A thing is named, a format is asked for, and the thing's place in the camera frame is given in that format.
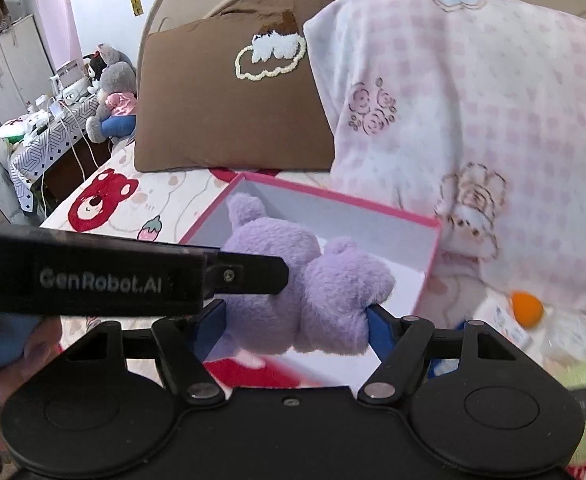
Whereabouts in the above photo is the printed bed sheet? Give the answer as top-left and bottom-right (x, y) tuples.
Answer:
(38, 145), (586, 480)

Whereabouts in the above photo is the pink cardboard box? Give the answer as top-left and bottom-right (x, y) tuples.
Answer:
(179, 171), (443, 390)

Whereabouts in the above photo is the clear plastic packet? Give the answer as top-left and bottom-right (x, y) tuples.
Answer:
(538, 315), (586, 361)

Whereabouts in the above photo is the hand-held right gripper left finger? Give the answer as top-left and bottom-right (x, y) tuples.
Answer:
(62, 300), (228, 406)

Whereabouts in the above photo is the table with patterned cloth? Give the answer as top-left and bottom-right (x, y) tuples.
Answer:
(0, 92), (111, 221)

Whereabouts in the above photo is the purple plush toy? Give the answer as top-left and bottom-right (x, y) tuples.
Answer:
(205, 192), (395, 362)

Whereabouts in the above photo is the white tissue pack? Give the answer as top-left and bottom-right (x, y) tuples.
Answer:
(488, 302), (532, 349)

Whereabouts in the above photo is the white desk appliance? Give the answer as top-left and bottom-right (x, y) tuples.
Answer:
(48, 60), (86, 102)

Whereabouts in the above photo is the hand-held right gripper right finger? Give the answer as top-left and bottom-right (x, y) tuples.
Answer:
(358, 304), (521, 406)

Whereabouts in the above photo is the green yarn ball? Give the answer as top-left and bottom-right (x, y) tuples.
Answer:
(558, 362), (586, 466)

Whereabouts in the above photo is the black and white plush toy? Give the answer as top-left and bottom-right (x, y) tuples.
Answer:
(83, 52), (106, 94)

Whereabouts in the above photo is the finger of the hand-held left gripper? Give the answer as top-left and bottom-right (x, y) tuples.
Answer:
(206, 253), (290, 296)

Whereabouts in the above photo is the pink curtain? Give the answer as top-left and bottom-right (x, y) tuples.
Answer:
(30, 0), (84, 68)

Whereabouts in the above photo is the grey plush toy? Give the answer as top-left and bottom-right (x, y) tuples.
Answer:
(85, 45), (138, 143)

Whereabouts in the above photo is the white cabinet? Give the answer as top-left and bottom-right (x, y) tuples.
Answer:
(0, 12), (56, 126)

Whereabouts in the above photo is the brown pillow with cloud embroidery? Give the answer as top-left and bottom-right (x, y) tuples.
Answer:
(134, 7), (336, 173)

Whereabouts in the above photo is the orange egg-shaped sponge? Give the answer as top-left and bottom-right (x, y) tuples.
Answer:
(510, 291), (545, 326)

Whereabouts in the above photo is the white cable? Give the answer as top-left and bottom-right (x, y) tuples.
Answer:
(43, 102), (100, 211)

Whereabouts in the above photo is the pink checked blanket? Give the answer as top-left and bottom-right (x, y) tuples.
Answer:
(303, 0), (586, 311)

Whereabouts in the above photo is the person's left hand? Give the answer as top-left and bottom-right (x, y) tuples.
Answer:
(0, 317), (64, 453)

